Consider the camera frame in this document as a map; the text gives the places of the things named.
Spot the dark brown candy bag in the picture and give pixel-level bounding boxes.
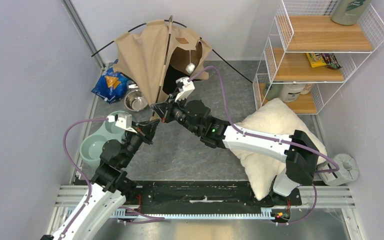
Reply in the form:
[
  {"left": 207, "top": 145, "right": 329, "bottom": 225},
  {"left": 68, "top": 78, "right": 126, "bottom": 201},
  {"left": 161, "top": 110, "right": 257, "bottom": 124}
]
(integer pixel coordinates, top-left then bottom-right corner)
[{"left": 321, "top": 53, "right": 342, "bottom": 70}]

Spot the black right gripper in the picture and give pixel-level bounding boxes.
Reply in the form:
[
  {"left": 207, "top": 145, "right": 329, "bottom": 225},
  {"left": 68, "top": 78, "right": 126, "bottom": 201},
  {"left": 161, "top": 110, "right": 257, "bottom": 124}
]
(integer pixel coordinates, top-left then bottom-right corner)
[{"left": 153, "top": 90, "right": 202, "bottom": 135}]

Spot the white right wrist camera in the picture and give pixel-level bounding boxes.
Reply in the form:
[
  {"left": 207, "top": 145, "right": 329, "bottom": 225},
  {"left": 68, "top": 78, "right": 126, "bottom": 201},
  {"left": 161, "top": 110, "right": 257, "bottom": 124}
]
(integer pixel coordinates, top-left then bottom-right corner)
[{"left": 175, "top": 77, "right": 195, "bottom": 102}]

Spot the mint green double pet bowl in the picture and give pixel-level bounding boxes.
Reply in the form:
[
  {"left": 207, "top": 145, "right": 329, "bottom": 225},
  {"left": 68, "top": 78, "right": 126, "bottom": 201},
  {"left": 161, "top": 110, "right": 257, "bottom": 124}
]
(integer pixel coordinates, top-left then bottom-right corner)
[{"left": 80, "top": 110, "right": 132, "bottom": 169}]

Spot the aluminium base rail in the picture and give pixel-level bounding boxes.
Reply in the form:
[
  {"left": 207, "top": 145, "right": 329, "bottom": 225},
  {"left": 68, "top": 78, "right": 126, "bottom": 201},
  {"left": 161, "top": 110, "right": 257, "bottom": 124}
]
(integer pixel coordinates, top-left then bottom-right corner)
[{"left": 54, "top": 185, "right": 357, "bottom": 221}]

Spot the aluminium frame post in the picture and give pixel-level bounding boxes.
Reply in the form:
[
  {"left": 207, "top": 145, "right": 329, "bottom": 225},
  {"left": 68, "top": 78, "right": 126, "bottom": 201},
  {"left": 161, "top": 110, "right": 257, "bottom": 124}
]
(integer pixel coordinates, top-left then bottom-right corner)
[{"left": 61, "top": 0, "right": 107, "bottom": 70}]

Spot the clear plastic package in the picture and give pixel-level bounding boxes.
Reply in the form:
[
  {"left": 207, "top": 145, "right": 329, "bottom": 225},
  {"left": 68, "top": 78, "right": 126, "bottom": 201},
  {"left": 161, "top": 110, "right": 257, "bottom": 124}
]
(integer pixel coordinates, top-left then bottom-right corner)
[{"left": 126, "top": 80, "right": 139, "bottom": 91}]

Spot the blue Doritos chip bag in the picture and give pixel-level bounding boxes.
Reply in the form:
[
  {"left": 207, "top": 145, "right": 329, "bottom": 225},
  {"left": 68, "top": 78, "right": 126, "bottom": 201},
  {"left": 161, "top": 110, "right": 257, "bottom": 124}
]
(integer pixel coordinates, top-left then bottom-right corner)
[{"left": 91, "top": 59, "right": 129, "bottom": 104}]

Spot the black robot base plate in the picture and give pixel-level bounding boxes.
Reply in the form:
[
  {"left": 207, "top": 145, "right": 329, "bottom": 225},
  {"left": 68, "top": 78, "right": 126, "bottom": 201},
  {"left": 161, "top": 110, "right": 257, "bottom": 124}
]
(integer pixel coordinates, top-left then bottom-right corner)
[{"left": 126, "top": 180, "right": 302, "bottom": 215}]

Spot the beige fabric pet tent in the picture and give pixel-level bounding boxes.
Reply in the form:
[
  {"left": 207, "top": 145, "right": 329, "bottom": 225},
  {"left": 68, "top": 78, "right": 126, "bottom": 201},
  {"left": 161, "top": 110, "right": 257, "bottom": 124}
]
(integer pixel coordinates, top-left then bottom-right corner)
[{"left": 113, "top": 19, "right": 213, "bottom": 104}]

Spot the steel pet bowl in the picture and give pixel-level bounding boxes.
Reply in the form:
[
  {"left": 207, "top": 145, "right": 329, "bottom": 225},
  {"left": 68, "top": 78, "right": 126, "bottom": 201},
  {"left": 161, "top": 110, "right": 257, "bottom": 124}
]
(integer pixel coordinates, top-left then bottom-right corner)
[{"left": 124, "top": 89, "right": 148, "bottom": 112}]

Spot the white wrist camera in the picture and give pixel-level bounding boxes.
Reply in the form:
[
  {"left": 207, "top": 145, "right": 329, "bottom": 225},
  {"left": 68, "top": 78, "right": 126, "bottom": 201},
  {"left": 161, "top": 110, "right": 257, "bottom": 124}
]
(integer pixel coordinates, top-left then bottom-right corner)
[
  {"left": 106, "top": 112, "right": 136, "bottom": 133},
  {"left": 175, "top": 77, "right": 195, "bottom": 102}
]

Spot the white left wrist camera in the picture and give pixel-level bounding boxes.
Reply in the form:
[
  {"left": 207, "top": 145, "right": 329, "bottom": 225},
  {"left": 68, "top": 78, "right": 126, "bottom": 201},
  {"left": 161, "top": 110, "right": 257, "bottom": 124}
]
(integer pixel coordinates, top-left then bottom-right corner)
[{"left": 106, "top": 112, "right": 136, "bottom": 133}]

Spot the cream fluffy pillow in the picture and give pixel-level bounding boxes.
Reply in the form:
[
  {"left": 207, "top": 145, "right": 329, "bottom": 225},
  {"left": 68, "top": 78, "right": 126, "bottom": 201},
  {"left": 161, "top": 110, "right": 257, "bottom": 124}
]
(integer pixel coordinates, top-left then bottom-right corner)
[{"left": 228, "top": 97, "right": 329, "bottom": 202}]

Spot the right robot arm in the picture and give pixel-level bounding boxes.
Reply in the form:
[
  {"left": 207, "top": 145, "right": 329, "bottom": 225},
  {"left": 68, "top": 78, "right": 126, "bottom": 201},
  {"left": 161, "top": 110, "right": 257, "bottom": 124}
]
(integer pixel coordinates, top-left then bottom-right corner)
[{"left": 150, "top": 96, "right": 319, "bottom": 205}]

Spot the green bottle on top shelf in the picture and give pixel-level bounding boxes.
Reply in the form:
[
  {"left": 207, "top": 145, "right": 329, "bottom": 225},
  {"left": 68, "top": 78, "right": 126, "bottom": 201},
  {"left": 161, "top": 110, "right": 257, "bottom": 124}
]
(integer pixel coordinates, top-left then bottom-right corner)
[{"left": 330, "top": 0, "right": 371, "bottom": 26}]

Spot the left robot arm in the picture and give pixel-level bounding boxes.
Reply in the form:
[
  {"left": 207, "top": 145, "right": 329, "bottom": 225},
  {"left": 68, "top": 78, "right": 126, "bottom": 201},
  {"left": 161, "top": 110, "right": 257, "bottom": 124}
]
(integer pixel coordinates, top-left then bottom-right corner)
[{"left": 42, "top": 119, "right": 159, "bottom": 240}]

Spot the white pompom toy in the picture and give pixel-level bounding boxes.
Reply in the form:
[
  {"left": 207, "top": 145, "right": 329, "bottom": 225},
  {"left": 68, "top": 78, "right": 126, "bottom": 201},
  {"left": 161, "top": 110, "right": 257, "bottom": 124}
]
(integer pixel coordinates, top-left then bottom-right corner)
[{"left": 185, "top": 63, "right": 196, "bottom": 75}]

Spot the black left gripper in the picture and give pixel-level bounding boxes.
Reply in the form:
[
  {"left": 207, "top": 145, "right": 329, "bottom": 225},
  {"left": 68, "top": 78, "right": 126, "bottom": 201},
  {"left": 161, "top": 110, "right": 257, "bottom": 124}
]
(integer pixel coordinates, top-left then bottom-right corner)
[{"left": 120, "top": 119, "right": 161, "bottom": 167}]

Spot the yellow candy bag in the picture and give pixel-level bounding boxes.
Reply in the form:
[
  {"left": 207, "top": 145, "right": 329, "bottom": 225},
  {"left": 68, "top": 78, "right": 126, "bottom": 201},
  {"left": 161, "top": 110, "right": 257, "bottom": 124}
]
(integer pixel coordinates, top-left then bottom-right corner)
[{"left": 306, "top": 53, "right": 326, "bottom": 68}]

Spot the white wire shelf rack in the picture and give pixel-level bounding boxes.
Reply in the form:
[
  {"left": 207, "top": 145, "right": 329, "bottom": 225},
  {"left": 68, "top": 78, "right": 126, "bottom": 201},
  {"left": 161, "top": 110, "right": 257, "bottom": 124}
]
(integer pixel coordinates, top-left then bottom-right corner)
[{"left": 253, "top": 0, "right": 384, "bottom": 115}]

